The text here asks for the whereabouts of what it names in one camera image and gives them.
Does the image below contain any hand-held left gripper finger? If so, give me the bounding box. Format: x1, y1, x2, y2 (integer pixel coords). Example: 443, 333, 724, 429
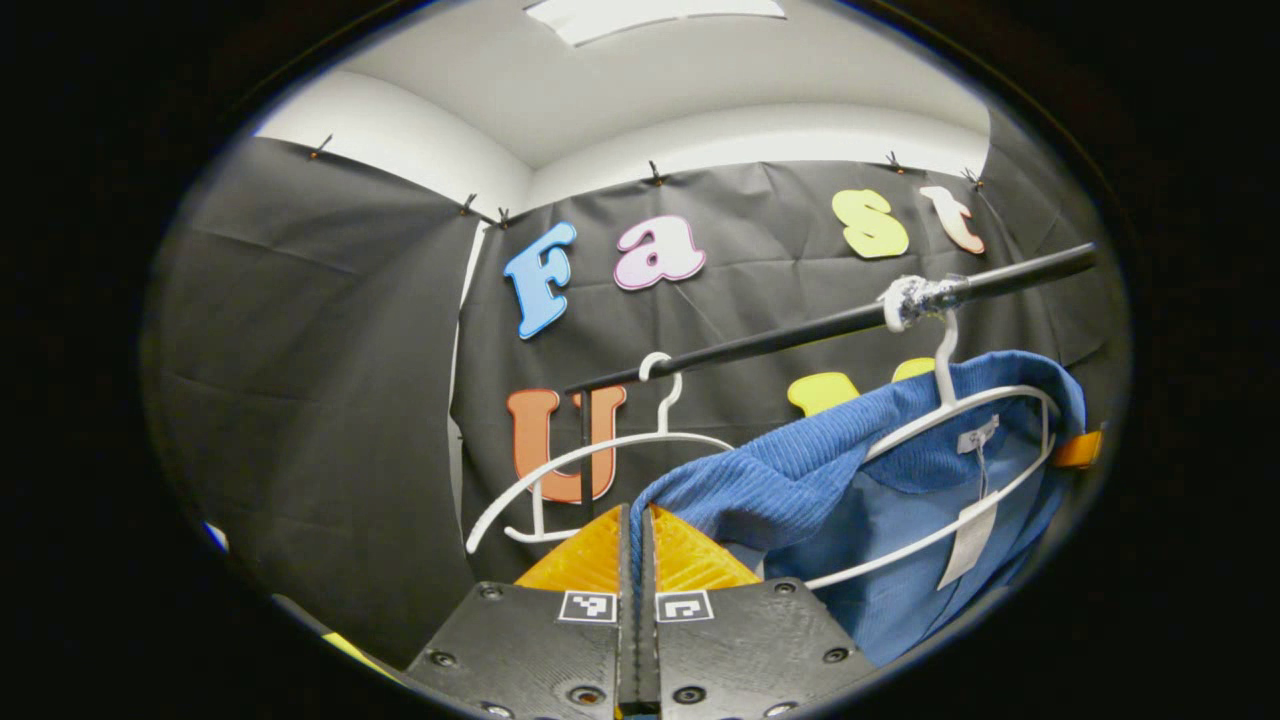
640, 503, 881, 720
405, 503, 641, 720

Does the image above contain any blue jacket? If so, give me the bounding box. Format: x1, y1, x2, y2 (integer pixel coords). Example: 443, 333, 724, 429
628, 350, 1089, 669

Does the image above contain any white plastic hanger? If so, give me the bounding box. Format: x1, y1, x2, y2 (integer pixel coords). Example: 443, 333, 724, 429
465, 352, 736, 554
805, 275, 1063, 591

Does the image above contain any black backdrop cloth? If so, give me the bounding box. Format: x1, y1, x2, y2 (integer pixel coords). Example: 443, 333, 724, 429
140, 105, 1131, 671

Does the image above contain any large ceiling light panel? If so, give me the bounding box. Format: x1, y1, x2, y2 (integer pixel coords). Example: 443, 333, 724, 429
523, 0, 788, 48

